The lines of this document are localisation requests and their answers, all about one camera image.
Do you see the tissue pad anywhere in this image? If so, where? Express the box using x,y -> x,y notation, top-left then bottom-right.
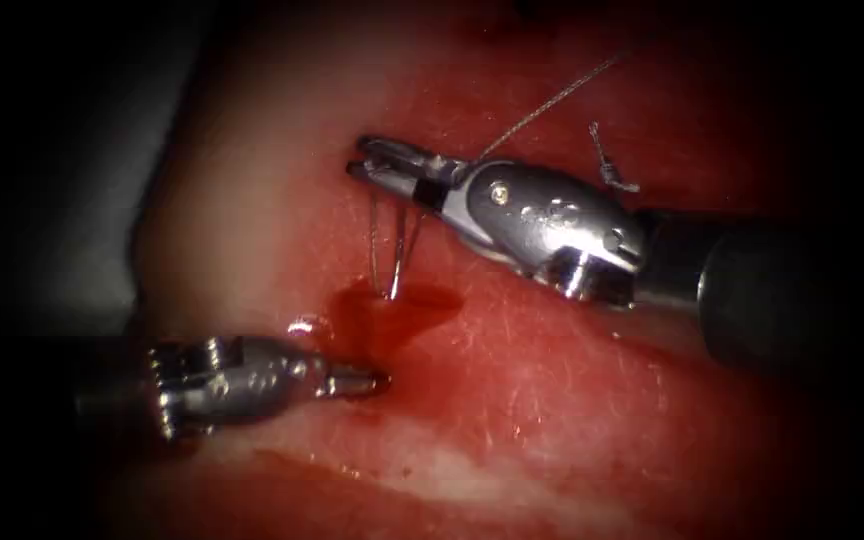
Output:
98,0 -> 864,540

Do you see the blue thread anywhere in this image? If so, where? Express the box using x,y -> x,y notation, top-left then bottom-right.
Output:
368,48 -> 632,295

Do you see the cloth drape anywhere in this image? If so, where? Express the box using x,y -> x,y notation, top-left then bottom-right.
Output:
0,0 -> 208,343

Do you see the left arm needle driver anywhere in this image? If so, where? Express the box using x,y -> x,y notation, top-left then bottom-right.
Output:
148,335 -> 329,441

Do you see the right arm needle driver jaw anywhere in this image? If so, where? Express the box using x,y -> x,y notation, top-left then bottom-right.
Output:
356,134 -> 468,186
347,160 -> 451,214

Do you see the blue stitching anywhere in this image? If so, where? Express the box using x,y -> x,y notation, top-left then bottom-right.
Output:
587,122 -> 641,195

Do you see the right arm needle driver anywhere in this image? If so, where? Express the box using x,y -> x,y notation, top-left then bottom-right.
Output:
443,158 -> 648,309

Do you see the curved steel needle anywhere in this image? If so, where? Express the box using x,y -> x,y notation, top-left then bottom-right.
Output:
385,202 -> 412,303

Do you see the left arm needle driver jaw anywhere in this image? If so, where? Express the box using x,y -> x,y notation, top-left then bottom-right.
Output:
319,364 -> 393,400

